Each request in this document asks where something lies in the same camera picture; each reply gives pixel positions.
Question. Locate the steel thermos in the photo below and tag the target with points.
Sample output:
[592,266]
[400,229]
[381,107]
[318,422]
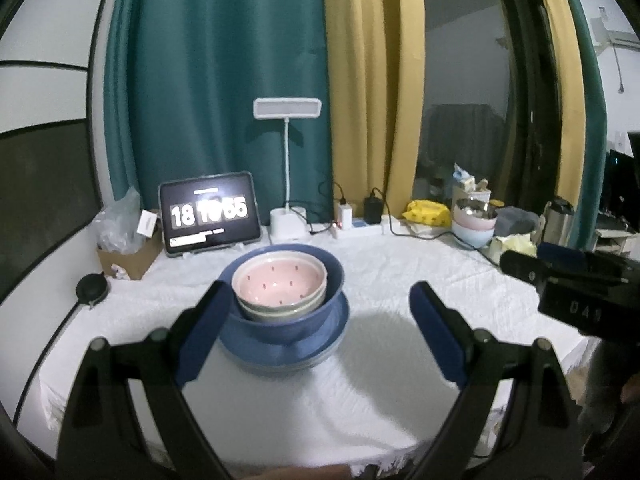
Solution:
[557,222]

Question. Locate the yellow printed packet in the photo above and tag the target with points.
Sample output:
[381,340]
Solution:
[427,212]

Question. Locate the steel bowl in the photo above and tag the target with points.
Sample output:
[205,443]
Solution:
[475,207]

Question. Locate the crumpled white paper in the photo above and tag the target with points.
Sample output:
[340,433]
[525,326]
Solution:
[120,271]

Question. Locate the person's right forearm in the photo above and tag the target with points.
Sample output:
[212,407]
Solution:
[605,390]

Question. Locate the pale yellow paper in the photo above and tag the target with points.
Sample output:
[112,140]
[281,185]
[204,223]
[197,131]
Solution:
[515,249]

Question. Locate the dark blue bowl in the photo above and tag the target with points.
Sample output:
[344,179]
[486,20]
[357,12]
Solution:
[300,332]

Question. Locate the white desk lamp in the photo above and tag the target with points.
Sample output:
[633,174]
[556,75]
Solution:
[287,225]

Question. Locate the blue and white carton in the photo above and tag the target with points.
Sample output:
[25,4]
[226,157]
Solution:
[462,177]

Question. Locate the cardboard box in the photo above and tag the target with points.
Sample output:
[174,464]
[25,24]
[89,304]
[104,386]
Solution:
[135,260]

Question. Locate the white perforated basket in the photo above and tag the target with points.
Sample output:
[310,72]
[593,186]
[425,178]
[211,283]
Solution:
[480,195]

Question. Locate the white tissue pack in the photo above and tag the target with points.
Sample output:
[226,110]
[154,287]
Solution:
[425,229]

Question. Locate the white power strip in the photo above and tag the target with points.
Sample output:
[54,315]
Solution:
[365,230]

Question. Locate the black round puck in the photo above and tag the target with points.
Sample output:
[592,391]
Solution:
[91,288]

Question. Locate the dark chair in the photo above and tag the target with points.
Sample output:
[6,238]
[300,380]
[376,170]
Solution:
[460,135]

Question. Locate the white tablecloth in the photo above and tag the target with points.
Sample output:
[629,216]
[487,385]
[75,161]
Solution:
[375,385]

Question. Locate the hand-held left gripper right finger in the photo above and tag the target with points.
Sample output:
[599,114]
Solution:
[440,335]

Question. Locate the teal curtain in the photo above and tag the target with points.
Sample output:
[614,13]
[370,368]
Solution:
[210,60]
[592,110]

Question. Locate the grey cloth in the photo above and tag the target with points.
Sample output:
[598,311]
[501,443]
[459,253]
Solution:
[517,220]

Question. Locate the tablet with clock display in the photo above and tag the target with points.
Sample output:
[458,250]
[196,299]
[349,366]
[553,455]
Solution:
[210,215]

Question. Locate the small white box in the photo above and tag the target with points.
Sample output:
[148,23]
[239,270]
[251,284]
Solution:
[147,223]

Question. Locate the blue plate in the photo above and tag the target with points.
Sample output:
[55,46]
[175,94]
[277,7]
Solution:
[280,360]

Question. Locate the pink speckled bowl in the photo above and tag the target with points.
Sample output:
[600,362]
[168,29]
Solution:
[275,280]

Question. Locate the white air conditioner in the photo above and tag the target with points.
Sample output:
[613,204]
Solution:
[620,35]

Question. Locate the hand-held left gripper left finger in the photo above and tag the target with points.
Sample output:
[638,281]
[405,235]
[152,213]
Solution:
[200,330]

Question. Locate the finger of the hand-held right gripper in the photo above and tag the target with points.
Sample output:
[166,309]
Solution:
[560,251]
[522,266]

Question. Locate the black charger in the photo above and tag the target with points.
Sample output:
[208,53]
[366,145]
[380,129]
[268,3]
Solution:
[372,210]

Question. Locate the cream bowl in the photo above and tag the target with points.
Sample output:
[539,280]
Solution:
[280,314]

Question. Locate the clear plastic bag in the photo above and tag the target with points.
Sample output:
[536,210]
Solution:
[117,220]

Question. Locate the dark monitor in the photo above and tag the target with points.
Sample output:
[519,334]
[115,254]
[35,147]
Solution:
[625,175]

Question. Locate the yellow curtain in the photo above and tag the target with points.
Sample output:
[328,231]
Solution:
[370,60]
[555,60]

